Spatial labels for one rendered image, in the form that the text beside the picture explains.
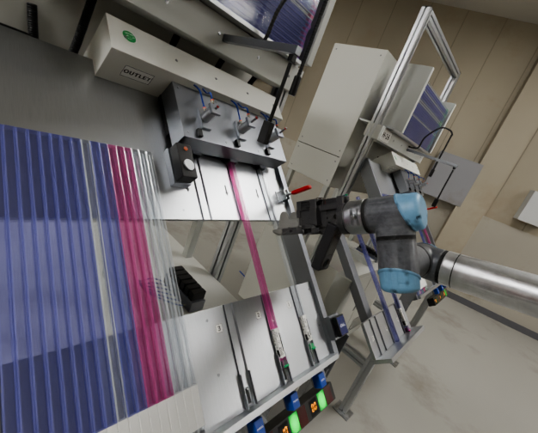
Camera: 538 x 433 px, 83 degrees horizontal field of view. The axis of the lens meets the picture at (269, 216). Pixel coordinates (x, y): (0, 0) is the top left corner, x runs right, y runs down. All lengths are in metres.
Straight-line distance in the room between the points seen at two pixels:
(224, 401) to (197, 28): 0.74
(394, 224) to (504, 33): 4.15
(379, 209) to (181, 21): 0.56
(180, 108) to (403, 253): 0.53
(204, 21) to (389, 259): 0.63
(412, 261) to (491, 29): 4.16
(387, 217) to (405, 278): 0.12
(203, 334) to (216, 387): 0.09
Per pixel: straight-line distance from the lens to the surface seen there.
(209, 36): 0.80
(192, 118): 0.70
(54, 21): 0.85
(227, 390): 0.63
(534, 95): 4.46
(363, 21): 4.71
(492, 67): 4.56
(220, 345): 0.62
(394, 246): 0.63
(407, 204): 0.62
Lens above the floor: 1.20
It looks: 16 degrees down
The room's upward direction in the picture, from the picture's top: 21 degrees clockwise
